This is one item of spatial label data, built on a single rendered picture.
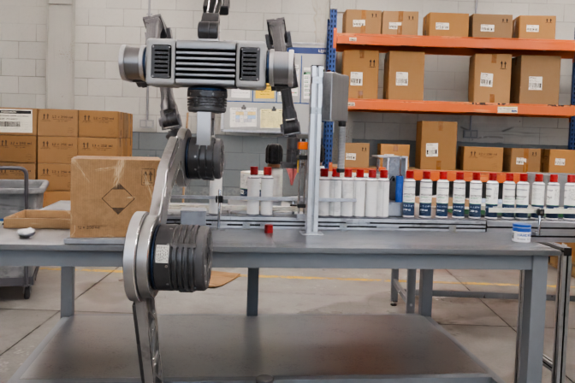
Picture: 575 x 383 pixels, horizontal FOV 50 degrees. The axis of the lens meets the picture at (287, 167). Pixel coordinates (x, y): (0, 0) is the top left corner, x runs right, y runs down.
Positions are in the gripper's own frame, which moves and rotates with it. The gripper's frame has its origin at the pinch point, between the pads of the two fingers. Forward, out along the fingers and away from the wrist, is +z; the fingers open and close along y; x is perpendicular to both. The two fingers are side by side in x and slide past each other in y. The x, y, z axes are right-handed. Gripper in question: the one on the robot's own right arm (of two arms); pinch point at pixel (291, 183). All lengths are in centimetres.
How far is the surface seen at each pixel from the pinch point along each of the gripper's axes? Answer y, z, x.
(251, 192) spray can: 17.8, 4.0, 8.5
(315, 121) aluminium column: -5.8, -26.6, 22.0
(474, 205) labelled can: -79, 6, 8
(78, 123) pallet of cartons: 162, -21, -319
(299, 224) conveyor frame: -2.5, 16.1, 12.0
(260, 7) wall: -7, -162, -447
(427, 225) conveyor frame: -58, 15, 12
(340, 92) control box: -15.9, -38.8, 17.8
